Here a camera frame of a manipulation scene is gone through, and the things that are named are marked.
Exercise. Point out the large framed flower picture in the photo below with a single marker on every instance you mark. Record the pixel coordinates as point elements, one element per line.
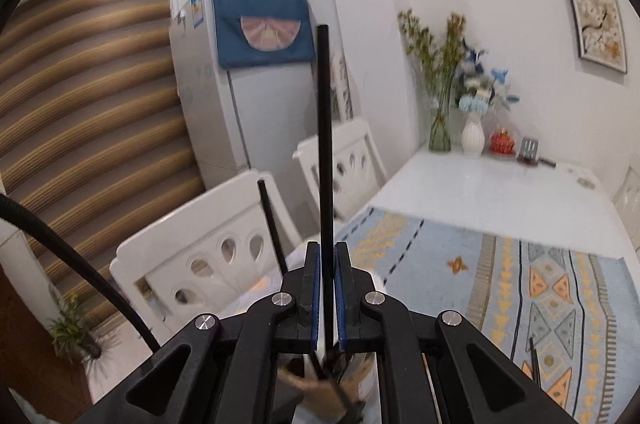
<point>600,33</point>

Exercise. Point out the near white dining chair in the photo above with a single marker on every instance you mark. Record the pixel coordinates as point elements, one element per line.
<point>204,255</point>

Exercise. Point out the white dining chair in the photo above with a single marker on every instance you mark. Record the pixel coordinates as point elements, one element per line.
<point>204,255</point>
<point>358,172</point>

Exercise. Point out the patterned blue table mat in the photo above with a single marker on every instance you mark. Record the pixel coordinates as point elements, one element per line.
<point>576,313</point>

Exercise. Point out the glass vase with green stems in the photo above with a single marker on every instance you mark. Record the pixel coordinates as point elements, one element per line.
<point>437,60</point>

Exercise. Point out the red lidded tea cup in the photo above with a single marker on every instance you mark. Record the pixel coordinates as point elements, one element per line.
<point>501,143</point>

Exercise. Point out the black chopstick on mat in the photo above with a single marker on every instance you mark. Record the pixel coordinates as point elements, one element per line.
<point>535,362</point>

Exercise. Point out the white vase with blue flowers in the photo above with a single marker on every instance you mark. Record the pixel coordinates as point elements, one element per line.
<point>478,93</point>

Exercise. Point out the grey phone stand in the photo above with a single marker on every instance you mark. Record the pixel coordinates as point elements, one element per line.
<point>528,153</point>

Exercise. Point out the green potted plant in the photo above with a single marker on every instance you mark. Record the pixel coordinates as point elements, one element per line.
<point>71,338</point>

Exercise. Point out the blue fridge dust cover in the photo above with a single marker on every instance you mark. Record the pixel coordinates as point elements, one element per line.
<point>256,33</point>

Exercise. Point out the black chopstick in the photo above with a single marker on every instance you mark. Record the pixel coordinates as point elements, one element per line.
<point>325,180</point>
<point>272,227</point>
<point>535,362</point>

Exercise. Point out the far white dining chair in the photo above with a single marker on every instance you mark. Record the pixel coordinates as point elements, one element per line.
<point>358,172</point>

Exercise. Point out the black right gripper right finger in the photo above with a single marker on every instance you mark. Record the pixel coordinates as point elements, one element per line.
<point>432,369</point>

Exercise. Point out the brown wooden utensil pot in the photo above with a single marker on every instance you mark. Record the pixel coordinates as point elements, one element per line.
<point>319,396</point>

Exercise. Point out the white refrigerator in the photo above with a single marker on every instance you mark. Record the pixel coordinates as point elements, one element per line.
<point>238,119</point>

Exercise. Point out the leaning black chopstick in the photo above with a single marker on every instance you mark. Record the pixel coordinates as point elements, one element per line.
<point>272,227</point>

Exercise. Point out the striped brown window blind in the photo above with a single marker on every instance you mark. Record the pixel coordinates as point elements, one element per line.
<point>93,139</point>

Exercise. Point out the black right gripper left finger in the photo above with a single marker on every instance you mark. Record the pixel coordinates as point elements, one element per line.
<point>225,370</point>

